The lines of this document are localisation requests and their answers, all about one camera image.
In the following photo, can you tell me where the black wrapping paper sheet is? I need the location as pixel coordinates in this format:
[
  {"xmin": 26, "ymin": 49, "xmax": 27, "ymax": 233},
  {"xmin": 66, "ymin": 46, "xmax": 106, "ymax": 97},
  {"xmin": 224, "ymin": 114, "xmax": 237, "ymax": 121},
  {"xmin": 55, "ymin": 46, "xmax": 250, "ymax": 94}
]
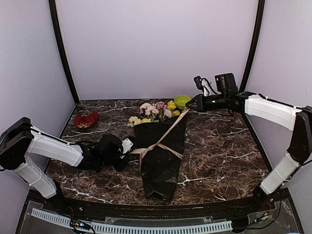
[{"xmin": 134, "ymin": 116, "xmax": 187, "ymax": 201}]

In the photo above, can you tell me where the beige ribbon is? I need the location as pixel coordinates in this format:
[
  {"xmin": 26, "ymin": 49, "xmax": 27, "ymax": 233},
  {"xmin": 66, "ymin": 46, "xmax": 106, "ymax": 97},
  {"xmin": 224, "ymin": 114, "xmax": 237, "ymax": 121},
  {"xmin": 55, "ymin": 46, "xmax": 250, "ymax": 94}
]
[{"xmin": 130, "ymin": 107, "xmax": 190, "ymax": 165}]

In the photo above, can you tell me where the circuit board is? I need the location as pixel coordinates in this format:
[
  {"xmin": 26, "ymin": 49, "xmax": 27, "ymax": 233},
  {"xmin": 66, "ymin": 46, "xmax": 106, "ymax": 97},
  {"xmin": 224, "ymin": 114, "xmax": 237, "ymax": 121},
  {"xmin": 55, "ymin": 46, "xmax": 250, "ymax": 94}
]
[
  {"xmin": 69, "ymin": 219, "xmax": 91, "ymax": 232},
  {"xmin": 253, "ymin": 213, "xmax": 270, "ymax": 224}
]

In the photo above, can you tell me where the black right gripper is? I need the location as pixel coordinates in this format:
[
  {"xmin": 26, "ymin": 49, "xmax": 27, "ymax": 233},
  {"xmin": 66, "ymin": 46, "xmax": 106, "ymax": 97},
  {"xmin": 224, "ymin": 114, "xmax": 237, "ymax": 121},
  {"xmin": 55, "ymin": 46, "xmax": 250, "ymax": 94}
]
[{"xmin": 186, "ymin": 93, "xmax": 228, "ymax": 112}]

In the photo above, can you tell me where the green bowl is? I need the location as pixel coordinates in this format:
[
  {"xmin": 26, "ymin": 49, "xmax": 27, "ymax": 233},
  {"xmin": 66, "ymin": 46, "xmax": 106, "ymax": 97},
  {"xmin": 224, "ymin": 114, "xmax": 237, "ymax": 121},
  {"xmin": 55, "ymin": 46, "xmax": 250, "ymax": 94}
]
[{"xmin": 174, "ymin": 95, "xmax": 192, "ymax": 110}]

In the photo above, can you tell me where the pink fake flower stem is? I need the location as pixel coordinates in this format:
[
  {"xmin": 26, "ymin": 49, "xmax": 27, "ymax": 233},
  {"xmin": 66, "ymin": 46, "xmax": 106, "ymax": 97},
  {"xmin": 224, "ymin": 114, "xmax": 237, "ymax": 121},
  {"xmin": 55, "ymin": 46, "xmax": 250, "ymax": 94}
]
[
  {"xmin": 155, "ymin": 101, "xmax": 172, "ymax": 122},
  {"xmin": 140, "ymin": 102, "xmax": 159, "ymax": 118}
]

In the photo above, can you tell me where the red decorated plate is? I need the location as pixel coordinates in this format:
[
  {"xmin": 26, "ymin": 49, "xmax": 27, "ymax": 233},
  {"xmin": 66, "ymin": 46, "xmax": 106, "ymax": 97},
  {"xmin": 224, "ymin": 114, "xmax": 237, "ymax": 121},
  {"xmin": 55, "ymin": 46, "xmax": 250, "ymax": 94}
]
[{"xmin": 74, "ymin": 111, "xmax": 98, "ymax": 129}]

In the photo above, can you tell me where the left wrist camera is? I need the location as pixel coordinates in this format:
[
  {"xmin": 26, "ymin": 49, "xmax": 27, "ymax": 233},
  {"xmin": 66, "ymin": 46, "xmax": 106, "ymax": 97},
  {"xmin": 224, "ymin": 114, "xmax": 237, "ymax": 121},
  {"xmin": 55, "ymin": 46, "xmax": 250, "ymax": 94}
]
[{"xmin": 122, "ymin": 138, "xmax": 134, "ymax": 154}]

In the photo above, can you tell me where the black frame post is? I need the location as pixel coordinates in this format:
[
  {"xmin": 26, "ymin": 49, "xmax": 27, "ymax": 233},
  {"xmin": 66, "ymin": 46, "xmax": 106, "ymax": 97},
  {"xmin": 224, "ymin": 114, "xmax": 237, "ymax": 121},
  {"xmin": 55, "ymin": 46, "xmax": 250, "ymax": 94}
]
[
  {"xmin": 48, "ymin": 0, "xmax": 80, "ymax": 105},
  {"xmin": 239, "ymin": 0, "xmax": 265, "ymax": 93}
]

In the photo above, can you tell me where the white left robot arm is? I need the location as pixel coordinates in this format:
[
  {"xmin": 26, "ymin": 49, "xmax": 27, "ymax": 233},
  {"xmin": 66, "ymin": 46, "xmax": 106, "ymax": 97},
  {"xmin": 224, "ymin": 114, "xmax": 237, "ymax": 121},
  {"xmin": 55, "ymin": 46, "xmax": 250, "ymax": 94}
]
[{"xmin": 0, "ymin": 117, "xmax": 134, "ymax": 213}]

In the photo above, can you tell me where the yellow fake flower stem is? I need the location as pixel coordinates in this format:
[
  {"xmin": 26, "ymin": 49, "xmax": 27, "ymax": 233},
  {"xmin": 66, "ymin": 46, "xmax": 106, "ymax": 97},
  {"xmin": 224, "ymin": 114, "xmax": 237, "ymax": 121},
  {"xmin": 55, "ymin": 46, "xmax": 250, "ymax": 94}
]
[{"xmin": 167, "ymin": 100, "xmax": 180, "ymax": 117}]

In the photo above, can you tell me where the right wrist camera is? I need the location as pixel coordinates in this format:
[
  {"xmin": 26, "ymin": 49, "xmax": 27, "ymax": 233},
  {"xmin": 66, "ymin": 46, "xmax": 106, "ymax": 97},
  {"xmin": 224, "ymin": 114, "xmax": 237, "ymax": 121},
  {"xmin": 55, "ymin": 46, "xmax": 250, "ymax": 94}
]
[{"xmin": 194, "ymin": 76, "xmax": 213, "ymax": 97}]

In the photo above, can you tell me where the black front rail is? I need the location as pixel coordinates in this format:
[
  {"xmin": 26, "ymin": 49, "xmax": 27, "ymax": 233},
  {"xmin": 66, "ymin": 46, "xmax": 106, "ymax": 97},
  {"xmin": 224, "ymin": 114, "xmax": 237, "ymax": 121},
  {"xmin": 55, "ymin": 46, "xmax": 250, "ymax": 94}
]
[{"xmin": 65, "ymin": 198, "xmax": 253, "ymax": 220}]

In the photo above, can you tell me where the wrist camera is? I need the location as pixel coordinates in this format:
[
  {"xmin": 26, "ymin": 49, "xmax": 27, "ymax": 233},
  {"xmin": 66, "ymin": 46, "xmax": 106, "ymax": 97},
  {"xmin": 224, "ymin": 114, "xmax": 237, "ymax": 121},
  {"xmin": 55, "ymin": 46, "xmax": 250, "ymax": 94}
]
[
  {"xmin": 194, "ymin": 76, "xmax": 213, "ymax": 97},
  {"xmin": 122, "ymin": 138, "xmax": 134, "ymax": 154}
]

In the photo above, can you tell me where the left circuit board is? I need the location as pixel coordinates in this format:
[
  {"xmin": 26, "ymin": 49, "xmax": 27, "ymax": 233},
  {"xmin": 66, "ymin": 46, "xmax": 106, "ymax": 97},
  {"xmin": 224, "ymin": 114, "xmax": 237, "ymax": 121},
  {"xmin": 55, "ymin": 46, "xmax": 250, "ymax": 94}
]
[{"xmin": 69, "ymin": 219, "xmax": 91, "ymax": 232}]

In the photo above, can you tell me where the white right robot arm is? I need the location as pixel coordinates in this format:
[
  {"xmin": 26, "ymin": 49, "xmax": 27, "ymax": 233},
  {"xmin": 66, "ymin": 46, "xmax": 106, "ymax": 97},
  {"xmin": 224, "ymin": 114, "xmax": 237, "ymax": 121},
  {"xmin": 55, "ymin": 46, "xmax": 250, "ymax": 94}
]
[{"xmin": 186, "ymin": 73, "xmax": 312, "ymax": 212}]

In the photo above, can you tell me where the white cable duct strip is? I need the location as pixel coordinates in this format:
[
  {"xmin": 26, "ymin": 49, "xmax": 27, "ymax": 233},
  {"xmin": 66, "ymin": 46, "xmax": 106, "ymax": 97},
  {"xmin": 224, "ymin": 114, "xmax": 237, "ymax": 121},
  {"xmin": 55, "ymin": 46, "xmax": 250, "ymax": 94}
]
[{"xmin": 31, "ymin": 208, "xmax": 233, "ymax": 234}]

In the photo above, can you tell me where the black frame post right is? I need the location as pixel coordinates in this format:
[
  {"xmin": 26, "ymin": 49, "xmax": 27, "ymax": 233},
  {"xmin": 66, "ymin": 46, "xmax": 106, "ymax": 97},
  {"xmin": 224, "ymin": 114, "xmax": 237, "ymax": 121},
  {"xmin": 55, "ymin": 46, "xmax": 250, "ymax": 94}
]
[{"xmin": 239, "ymin": 0, "xmax": 265, "ymax": 93}]

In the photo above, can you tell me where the black frame post left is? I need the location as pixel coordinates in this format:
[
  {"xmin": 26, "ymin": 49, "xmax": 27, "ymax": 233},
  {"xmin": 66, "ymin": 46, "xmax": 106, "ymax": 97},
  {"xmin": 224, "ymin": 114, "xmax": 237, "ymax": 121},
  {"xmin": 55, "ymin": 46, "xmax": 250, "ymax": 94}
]
[{"xmin": 48, "ymin": 0, "xmax": 80, "ymax": 105}]

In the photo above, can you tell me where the right circuit board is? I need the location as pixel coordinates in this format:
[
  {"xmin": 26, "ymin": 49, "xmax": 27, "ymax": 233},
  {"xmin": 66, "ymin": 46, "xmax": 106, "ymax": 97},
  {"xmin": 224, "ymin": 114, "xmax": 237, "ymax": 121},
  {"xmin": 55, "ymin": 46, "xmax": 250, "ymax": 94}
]
[{"xmin": 253, "ymin": 213, "xmax": 270, "ymax": 224}]

